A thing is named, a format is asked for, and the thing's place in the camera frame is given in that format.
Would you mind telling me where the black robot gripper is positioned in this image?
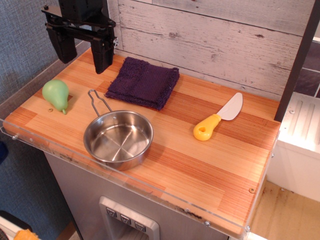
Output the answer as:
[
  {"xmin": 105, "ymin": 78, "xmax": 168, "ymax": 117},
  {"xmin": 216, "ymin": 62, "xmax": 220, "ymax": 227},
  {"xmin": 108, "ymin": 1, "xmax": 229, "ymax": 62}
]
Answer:
[{"xmin": 41, "ymin": 0, "xmax": 117, "ymax": 74}]

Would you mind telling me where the clear acrylic table guard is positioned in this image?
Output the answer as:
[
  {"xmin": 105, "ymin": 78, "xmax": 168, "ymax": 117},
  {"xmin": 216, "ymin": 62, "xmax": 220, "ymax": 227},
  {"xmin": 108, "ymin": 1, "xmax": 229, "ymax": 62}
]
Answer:
[{"xmin": 3, "ymin": 113, "xmax": 280, "ymax": 240}]

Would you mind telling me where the yellow handled toy knife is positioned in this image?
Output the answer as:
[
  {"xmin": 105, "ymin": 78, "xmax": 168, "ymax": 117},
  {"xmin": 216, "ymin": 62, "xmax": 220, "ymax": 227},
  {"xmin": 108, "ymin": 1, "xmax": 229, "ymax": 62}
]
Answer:
[{"xmin": 193, "ymin": 92, "xmax": 243, "ymax": 141}]

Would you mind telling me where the small steel saucepan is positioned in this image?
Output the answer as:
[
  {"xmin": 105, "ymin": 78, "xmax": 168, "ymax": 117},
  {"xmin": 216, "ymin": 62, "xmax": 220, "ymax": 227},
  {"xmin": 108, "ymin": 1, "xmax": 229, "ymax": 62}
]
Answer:
[{"xmin": 83, "ymin": 89, "xmax": 154, "ymax": 171}]

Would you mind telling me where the silver toy fridge cabinet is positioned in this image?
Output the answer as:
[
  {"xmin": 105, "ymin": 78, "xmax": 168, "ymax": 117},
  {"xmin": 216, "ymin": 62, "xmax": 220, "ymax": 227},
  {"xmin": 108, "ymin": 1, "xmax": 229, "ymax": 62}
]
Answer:
[{"xmin": 45, "ymin": 153, "xmax": 229, "ymax": 240}]

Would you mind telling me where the dark vertical frame post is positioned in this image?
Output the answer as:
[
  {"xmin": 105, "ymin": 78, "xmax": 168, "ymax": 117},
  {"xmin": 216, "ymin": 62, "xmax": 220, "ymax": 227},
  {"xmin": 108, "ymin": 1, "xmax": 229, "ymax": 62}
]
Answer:
[{"xmin": 274, "ymin": 0, "xmax": 320, "ymax": 122}]

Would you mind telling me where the orange object bottom left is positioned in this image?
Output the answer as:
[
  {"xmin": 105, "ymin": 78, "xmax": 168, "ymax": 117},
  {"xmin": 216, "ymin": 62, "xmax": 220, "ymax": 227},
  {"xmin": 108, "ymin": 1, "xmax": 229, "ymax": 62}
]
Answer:
[{"xmin": 13, "ymin": 229, "xmax": 39, "ymax": 240}]

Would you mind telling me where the purple folded cloth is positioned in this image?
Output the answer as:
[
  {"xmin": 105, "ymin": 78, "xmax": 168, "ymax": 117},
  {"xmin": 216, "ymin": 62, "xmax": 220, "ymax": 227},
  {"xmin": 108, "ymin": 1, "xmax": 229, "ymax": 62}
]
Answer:
[{"xmin": 105, "ymin": 57, "xmax": 180, "ymax": 110}]

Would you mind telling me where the green toy eggplant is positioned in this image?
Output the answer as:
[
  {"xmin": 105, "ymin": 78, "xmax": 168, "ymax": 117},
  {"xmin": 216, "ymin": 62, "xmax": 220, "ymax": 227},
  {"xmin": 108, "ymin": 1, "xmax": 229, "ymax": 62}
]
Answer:
[{"xmin": 42, "ymin": 79, "xmax": 69, "ymax": 115}]

